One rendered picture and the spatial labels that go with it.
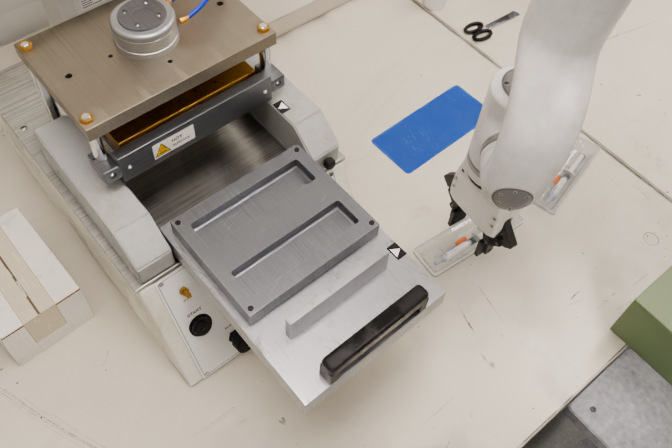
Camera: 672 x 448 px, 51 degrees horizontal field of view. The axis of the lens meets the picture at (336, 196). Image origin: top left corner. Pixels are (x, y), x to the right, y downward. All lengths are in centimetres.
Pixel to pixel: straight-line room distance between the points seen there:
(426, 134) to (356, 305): 53
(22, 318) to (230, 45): 46
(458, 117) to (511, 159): 56
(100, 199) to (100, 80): 15
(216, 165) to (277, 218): 17
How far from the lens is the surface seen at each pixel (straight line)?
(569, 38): 75
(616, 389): 113
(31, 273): 107
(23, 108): 114
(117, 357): 108
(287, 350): 81
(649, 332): 111
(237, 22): 94
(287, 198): 89
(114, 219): 89
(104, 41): 94
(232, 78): 94
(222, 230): 88
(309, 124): 96
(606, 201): 130
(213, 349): 102
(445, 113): 134
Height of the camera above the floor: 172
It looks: 54 degrees down
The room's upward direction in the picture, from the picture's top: 5 degrees clockwise
